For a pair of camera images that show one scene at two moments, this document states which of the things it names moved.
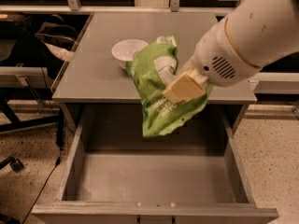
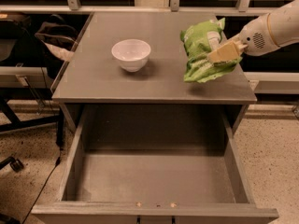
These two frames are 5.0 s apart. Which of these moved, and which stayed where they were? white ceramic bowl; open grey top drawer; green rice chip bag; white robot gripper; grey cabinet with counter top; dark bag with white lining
Moved: green rice chip bag; white robot gripper
Stayed: dark bag with white lining; grey cabinet with counter top; white ceramic bowl; open grey top drawer
